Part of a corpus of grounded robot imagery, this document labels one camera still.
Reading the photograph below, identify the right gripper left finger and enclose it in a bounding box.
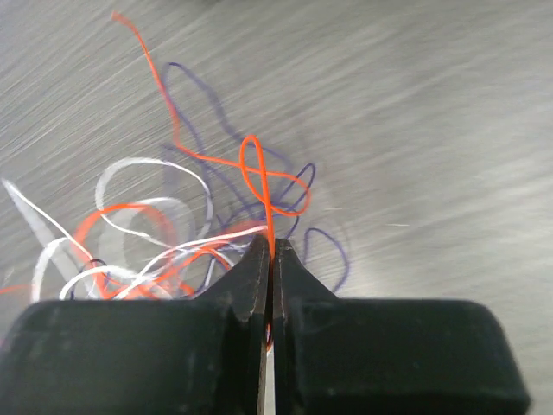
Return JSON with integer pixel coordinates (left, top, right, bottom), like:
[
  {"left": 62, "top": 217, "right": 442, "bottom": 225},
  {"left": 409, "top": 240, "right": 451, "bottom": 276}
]
[{"left": 1, "top": 236, "right": 270, "bottom": 414}]

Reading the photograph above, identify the purple wire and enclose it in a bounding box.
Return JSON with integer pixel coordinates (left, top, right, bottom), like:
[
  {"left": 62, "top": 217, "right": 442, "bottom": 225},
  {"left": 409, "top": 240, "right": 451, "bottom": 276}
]
[{"left": 68, "top": 61, "right": 351, "bottom": 299}]

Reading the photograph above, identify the white wire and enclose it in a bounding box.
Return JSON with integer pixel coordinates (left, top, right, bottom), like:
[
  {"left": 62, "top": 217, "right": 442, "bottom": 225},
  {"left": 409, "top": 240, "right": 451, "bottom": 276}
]
[{"left": 0, "top": 156, "right": 269, "bottom": 303}]

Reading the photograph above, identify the orange wire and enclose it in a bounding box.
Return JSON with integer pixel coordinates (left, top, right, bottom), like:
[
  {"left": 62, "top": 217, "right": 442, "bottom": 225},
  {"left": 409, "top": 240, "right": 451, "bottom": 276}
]
[{"left": 0, "top": 10, "right": 313, "bottom": 351}]

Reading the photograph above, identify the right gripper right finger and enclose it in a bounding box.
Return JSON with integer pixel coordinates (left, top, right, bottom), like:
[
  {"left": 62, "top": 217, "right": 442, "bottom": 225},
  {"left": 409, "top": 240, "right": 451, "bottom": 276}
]
[{"left": 271, "top": 239, "right": 531, "bottom": 414}]

